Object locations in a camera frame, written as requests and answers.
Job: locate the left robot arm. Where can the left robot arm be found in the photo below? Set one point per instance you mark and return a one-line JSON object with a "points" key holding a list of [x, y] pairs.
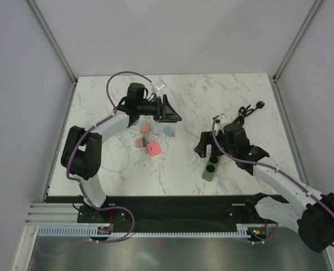
{"points": [[82, 151]]}

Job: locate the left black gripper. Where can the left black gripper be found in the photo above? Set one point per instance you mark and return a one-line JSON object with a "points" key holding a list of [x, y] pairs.
{"points": [[165, 112]]}

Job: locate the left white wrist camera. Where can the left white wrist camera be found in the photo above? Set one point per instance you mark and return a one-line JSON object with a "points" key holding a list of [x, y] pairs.
{"points": [[158, 87]]}

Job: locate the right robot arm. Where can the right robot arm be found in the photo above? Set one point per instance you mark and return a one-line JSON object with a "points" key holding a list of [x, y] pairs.
{"points": [[307, 211]]}

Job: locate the orange plug adapter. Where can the orange plug adapter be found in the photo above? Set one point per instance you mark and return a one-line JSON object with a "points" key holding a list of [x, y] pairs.
{"points": [[145, 128]]}

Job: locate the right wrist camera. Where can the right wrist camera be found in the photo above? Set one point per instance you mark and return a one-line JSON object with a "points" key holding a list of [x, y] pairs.
{"points": [[220, 122]]}

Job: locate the beige plug adapter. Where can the beige plug adapter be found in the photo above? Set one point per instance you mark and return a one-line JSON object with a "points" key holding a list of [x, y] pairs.
{"points": [[141, 142]]}

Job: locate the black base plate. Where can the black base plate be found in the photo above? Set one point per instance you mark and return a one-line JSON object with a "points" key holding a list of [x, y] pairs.
{"points": [[236, 208]]}

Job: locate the light blue plug adapter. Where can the light blue plug adapter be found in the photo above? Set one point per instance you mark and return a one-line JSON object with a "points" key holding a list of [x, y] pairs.
{"points": [[169, 131]]}

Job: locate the red plug adapter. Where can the red plug adapter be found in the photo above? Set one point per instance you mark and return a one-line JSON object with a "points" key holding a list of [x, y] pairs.
{"points": [[153, 148]]}

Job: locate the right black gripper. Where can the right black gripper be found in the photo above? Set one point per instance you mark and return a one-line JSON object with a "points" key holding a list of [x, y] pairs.
{"points": [[205, 139]]}

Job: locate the white triangular socket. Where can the white triangular socket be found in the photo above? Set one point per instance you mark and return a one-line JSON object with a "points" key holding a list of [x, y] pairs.
{"points": [[198, 125]]}

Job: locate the white slotted cable duct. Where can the white slotted cable duct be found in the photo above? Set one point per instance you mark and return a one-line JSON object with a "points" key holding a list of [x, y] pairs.
{"points": [[98, 231]]}

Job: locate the green power strip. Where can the green power strip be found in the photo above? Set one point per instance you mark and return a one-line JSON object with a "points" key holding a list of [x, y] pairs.
{"points": [[211, 168]]}

